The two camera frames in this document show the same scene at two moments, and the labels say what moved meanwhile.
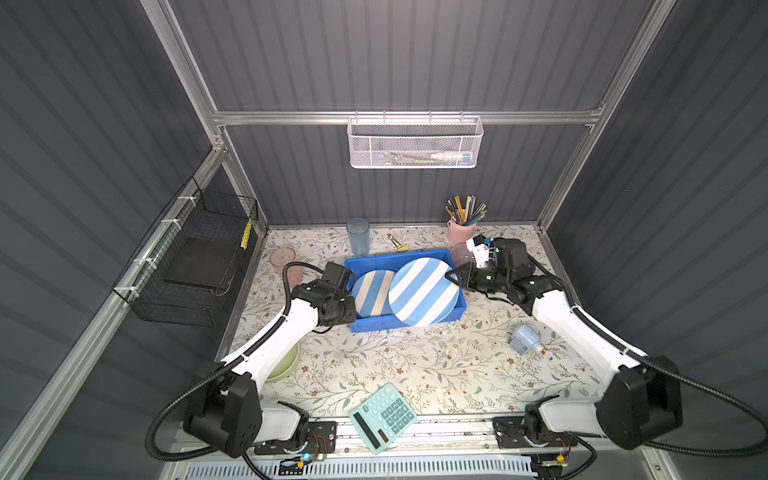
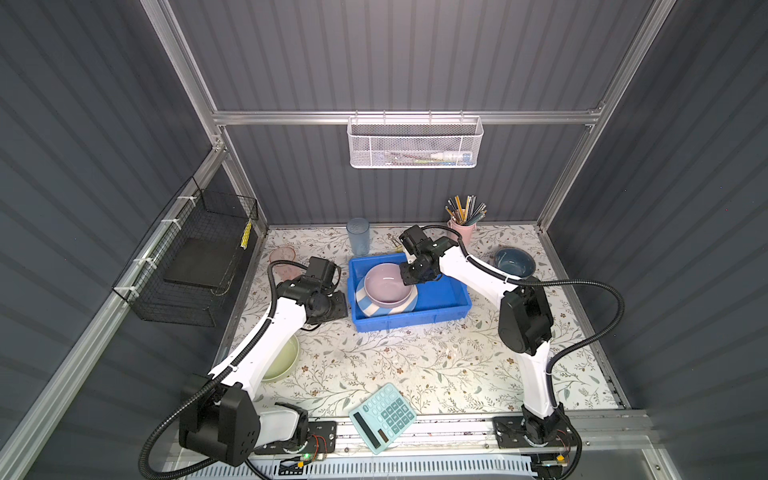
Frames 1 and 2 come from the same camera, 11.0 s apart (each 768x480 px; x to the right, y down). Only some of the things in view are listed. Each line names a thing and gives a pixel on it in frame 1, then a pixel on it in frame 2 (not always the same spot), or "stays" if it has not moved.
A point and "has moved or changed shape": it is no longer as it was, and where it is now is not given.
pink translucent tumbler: x=279 y=257 stays
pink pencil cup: x=458 y=234 stays
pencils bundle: x=468 y=214 stays
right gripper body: x=484 y=279 -> x=412 y=273
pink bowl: x=461 y=254 has moved or changed shape
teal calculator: x=383 y=418 stays
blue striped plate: x=420 y=292 -> x=370 y=308
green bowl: x=286 y=366 stays
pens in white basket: x=440 y=158 stays
